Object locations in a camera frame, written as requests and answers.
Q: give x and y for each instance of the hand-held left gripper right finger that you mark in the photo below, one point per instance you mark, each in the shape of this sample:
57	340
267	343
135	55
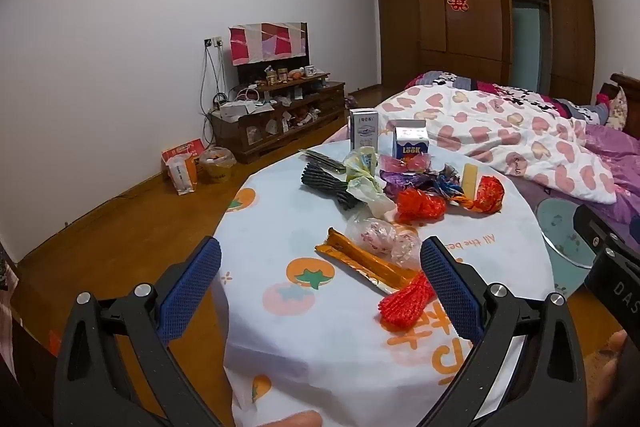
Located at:
450	292

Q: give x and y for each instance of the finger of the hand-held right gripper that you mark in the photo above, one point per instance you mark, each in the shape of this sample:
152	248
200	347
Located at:
595	229

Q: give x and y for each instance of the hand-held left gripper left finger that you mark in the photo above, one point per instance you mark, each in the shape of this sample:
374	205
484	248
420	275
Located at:
190	292

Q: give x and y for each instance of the red foam net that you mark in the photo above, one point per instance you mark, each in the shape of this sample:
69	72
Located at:
405	307

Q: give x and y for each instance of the long orange wrapper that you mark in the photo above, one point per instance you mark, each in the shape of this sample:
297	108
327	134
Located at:
365	263

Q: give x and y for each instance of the red plastic bag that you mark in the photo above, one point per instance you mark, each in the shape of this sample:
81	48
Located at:
420	207

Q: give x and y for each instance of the pale green plastic bag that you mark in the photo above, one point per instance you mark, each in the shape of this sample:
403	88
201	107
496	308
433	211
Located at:
365	179

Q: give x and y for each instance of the black knit cloth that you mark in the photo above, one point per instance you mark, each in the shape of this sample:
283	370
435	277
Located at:
325	184

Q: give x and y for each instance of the person's right hand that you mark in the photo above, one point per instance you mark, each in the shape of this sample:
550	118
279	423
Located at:
607	372

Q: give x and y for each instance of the person's left hand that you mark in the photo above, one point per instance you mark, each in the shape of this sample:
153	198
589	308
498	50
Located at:
295	419

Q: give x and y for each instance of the purple quilt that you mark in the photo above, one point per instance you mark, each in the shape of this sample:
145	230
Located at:
617	157

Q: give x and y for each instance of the clear plastic bag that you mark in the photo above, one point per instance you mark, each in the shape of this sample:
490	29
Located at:
385	239

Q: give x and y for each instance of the red gold foil wrapper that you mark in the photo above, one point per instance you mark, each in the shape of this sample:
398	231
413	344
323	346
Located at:
489	194

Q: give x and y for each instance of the blue crinkled wrapper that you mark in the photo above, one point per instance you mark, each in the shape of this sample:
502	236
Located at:
450	183

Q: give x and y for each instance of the pale yellow stick pack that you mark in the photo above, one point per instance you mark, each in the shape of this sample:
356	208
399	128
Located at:
470	179

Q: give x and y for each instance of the white paper bag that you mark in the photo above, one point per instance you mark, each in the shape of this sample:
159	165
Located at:
182	174

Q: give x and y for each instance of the purple foil wrapper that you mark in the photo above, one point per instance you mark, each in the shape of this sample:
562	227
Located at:
400	183

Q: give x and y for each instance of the floral pillow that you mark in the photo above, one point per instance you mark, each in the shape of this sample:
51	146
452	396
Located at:
617	109

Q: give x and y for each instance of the persimmon print tablecloth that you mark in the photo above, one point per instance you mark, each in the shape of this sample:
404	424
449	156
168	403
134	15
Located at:
300	347

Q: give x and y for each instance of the pink shiny wrapper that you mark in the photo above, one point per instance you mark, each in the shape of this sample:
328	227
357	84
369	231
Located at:
405	164

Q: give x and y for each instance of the white heart print blanket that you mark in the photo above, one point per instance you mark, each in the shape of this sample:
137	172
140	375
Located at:
500	132

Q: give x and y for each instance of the orange cardboard box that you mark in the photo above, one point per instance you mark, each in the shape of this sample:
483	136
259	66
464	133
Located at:
182	150

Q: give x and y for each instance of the wooden bed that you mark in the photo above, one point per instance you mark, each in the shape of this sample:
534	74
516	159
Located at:
630	88

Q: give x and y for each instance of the small blue white carton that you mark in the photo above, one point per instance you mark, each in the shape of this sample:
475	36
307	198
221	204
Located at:
410	143

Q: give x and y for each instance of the cow print blanket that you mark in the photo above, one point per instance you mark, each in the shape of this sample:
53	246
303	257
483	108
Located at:
500	89

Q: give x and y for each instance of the tall white milk carton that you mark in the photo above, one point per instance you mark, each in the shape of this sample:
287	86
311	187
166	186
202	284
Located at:
364	130

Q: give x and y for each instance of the grey striped foil wrapper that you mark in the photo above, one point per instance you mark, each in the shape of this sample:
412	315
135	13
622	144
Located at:
322	158

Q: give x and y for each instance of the dark wooden television cabinet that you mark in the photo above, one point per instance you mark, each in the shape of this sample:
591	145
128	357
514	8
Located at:
280	129

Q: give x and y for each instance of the white flat box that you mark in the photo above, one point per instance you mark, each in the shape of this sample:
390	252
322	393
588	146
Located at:
240	109

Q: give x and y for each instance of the brown wooden wardrobe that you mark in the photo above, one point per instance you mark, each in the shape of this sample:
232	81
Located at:
450	37

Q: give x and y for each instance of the white mug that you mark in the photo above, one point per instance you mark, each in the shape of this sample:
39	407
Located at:
310	70

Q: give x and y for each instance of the wall socket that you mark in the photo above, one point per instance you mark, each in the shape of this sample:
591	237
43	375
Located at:
214	42

